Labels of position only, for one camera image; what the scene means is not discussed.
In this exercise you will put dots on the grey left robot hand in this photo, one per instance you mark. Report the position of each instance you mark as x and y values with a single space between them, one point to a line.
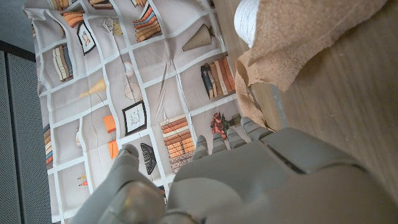
248 180

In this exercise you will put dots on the printed bookshelf backdrop cloth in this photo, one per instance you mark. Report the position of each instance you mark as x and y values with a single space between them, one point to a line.
155 77

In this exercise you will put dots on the white twine spool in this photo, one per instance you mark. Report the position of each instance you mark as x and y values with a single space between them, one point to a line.
245 21

